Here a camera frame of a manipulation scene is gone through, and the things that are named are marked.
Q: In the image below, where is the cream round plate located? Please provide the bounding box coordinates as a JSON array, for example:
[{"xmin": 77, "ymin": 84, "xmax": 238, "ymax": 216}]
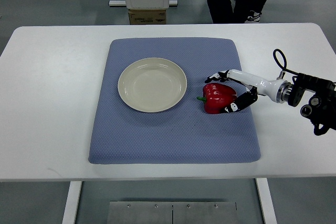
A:
[{"xmin": 118, "ymin": 58, "xmax": 187, "ymax": 113}]

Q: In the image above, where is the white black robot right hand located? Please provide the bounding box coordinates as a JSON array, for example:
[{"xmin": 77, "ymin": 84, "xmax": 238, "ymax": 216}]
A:
[{"xmin": 205, "ymin": 69, "xmax": 289, "ymax": 113}]

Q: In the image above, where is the right white table leg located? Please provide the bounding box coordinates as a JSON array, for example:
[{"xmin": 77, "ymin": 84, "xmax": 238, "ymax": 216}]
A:
[{"xmin": 255, "ymin": 178, "xmax": 277, "ymax": 224}]

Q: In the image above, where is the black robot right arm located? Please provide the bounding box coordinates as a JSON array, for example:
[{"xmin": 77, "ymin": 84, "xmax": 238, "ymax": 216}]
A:
[{"xmin": 273, "ymin": 49, "xmax": 335, "ymax": 136}]

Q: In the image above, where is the white table leg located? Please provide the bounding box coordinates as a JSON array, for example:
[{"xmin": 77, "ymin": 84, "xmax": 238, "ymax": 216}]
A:
[
  {"xmin": 255, "ymin": 178, "xmax": 277, "ymax": 224},
  {"xmin": 62, "ymin": 181, "xmax": 82, "ymax": 224}
]

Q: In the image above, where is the metal floor plate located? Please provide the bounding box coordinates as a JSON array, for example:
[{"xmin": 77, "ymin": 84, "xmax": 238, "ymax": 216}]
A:
[{"xmin": 107, "ymin": 201, "xmax": 239, "ymax": 223}]

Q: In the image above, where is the cardboard box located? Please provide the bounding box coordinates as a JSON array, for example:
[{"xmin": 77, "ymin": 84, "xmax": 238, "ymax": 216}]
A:
[{"xmin": 128, "ymin": 9, "xmax": 166, "ymax": 25}]

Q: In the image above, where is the left white table leg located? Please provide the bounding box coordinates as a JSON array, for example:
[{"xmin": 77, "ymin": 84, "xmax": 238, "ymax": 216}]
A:
[{"xmin": 62, "ymin": 181, "xmax": 82, "ymax": 224}]

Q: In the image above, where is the red bell pepper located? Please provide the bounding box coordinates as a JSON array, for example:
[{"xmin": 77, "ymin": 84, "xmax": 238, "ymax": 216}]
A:
[{"xmin": 196, "ymin": 83, "xmax": 237, "ymax": 114}]

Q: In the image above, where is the blue quilted mat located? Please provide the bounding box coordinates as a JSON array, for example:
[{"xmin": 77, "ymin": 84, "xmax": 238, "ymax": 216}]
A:
[{"xmin": 88, "ymin": 37, "xmax": 261, "ymax": 164}]

